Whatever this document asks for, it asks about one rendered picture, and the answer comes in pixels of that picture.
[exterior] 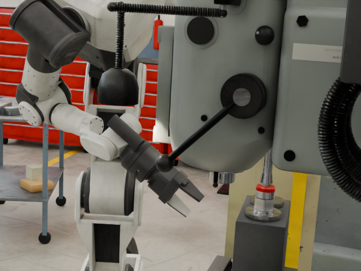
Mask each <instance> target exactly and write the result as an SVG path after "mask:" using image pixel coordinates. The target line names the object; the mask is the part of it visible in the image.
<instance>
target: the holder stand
mask: <svg viewBox="0 0 361 271"><path fill-rule="evenodd" d="M254 206H255V195H252V196H250V195H247V196H246V199H245V201H244V203H243V206H242V208H241V211H240V213H239V215H238V218H237V220H236V223H235V236H234V250H233V264H232V271H284V266H285V256H286V245H287V234H288V223H289V217H290V206H291V201H290V200H285V199H282V198H281V197H278V196H275V200H274V207H273V213H271V214H261V213H257V212H255V211H254Z"/></svg>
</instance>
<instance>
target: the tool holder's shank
mask: <svg viewBox="0 0 361 271"><path fill-rule="evenodd" d="M272 147H273V146H272ZM272 147H271V148H270V149H269V151H268V152H267V153H266V154H265V155H264V156H263V167H262V174H261V178H260V183H261V186H263V187H270V186H271V184H272V183H273V181H272V166H273V162H272Z"/></svg>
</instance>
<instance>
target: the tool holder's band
mask: <svg viewBox="0 0 361 271"><path fill-rule="evenodd" d="M275 188H276V187H275V186H273V185H271V186H270V187H263V186H261V183H260V184H258V185H256V190H257V191H260V192H267V193H270V192H275Z"/></svg>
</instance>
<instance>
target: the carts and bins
mask: <svg viewBox="0 0 361 271"><path fill-rule="evenodd" d="M3 122H22V123H28V122H27V121H26V120H25V119H24V118H23V117H22V115H21V114H20V112H19V104H18V103H17V101H16V98H4V97H3V96H0V204H3V203H5V201H20V202H42V232H41V233H40V234H39V237H38V238H39V241H40V242H41V243H42V244H47V243H49V242H50V240H51V234H50V233H49V232H48V201H49V199H50V197H51V195H52V193H53V191H54V189H55V187H56V185H57V183H58V181H59V196H58V197H57V198H56V204H57V205H58V206H63V205H65V203H66V198H65V197H64V196H63V171H64V131H62V130H60V154H59V167H53V166H48V124H46V123H43V156H42V166H39V165H37V164H34V165H27V166H25V165H4V164H3Z"/></svg>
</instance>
